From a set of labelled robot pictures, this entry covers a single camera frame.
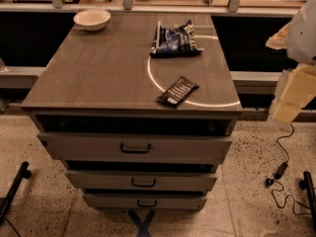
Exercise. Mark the top grey drawer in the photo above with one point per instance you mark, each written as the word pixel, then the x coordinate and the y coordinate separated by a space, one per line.
pixel 136 148

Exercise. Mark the grey drawer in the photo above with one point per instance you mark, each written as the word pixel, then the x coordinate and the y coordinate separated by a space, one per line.
pixel 136 148
pixel 145 201
pixel 141 181

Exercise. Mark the grey drawer cabinet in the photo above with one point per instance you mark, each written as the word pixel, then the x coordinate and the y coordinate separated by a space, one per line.
pixel 107 82

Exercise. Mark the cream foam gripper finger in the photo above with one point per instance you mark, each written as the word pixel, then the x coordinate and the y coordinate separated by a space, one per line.
pixel 296 93

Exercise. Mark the black rxbar chocolate bar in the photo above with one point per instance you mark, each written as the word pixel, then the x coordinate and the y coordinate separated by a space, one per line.
pixel 177 92

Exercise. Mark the blue tape cross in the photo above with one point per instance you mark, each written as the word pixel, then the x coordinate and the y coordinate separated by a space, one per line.
pixel 142 225

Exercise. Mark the white bowl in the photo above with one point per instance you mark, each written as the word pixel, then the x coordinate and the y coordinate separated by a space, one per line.
pixel 92 20

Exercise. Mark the black stand leg left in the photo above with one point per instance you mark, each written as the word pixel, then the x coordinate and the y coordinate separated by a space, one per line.
pixel 5 202

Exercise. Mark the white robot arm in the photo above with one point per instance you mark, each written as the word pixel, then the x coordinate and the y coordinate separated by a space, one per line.
pixel 298 38

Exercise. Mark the black stand leg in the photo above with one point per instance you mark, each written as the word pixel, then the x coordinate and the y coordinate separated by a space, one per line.
pixel 307 184
pixel 5 202

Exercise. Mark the black stand leg right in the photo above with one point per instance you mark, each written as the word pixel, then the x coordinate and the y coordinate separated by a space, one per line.
pixel 307 184

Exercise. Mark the bottom grey drawer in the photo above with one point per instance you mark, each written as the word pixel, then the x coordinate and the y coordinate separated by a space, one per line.
pixel 145 201

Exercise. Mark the middle grey drawer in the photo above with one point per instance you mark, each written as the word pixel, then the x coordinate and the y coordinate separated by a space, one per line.
pixel 141 181

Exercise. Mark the blue chip bag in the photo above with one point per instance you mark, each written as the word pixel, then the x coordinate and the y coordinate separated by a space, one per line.
pixel 178 42

